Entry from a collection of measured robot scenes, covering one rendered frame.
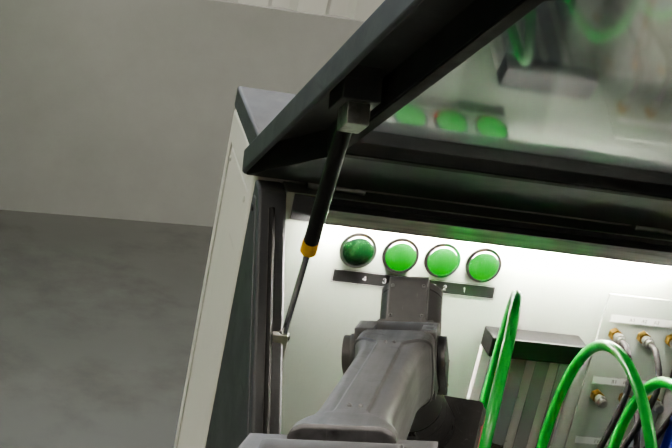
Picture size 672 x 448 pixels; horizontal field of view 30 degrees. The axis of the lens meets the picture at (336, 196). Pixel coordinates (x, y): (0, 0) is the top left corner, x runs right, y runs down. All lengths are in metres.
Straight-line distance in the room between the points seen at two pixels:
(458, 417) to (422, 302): 0.13
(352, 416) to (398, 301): 0.39
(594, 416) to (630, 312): 0.17
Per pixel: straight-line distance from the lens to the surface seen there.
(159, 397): 4.11
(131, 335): 4.47
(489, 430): 1.37
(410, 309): 1.11
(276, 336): 1.55
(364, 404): 0.77
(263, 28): 5.33
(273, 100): 1.87
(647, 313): 1.86
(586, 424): 1.92
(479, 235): 1.69
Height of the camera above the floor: 1.97
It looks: 18 degrees down
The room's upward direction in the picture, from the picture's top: 12 degrees clockwise
